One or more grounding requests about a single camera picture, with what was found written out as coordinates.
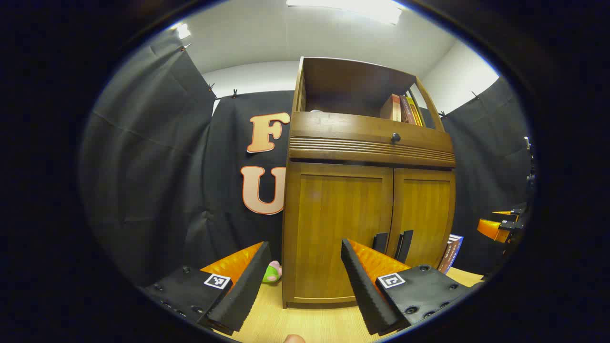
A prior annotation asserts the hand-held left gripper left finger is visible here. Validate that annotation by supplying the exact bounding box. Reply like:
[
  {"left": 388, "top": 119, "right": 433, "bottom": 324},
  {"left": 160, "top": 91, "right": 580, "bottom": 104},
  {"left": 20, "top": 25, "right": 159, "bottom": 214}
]
[{"left": 143, "top": 241, "right": 272, "bottom": 335}]

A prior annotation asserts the book with white pages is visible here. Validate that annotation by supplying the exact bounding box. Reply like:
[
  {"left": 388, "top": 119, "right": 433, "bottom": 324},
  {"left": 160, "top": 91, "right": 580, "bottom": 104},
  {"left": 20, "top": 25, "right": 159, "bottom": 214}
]
[{"left": 437, "top": 233, "right": 464, "bottom": 274}]

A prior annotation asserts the green and pink plush toy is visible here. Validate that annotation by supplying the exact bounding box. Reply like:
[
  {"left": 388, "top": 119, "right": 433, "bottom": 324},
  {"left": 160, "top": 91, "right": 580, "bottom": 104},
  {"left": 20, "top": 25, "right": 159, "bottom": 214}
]
[{"left": 262, "top": 261, "right": 283, "bottom": 285}]

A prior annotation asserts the wooden shoe cabinet door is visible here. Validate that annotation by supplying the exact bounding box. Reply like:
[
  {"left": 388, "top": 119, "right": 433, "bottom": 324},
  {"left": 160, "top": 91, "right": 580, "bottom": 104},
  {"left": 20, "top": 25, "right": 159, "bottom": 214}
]
[
  {"left": 286, "top": 163, "right": 395, "bottom": 305},
  {"left": 387, "top": 168, "right": 456, "bottom": 270}
]

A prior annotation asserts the wooden double-door shoe cabinet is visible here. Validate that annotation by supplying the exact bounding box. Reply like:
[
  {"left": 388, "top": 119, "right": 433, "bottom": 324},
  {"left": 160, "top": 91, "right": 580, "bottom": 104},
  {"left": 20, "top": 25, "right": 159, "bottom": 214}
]
[{"left": 281, "top": 56, "right": 457, "bottom": 309}]

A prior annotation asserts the large ceiling light panel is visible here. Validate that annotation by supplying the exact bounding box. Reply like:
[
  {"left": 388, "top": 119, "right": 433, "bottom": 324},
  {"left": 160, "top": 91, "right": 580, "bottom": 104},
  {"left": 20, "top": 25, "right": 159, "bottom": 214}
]
[{"left": 286, "top": 0, "right": 403, "bottom": 25}]

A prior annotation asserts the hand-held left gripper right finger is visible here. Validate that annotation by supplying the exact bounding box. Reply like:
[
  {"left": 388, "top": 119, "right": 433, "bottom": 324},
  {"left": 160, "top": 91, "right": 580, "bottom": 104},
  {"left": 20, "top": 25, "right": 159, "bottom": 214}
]
[{"left": 340, "top": 238, "right": 482, "bottom": 336}]

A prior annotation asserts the brown book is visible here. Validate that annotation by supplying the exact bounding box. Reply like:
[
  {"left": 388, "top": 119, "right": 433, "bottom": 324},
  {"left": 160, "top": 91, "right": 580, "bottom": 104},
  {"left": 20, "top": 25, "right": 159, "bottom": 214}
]
[{"left": 380, "top": 94, "right": 402, "bottom": 121}]

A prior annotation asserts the black backdrop cloth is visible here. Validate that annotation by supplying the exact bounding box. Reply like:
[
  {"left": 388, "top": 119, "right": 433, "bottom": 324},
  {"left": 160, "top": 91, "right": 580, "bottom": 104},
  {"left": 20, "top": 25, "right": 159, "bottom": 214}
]
[{"left": 79, "top": 31, "right": 534, "bottom": 286}]

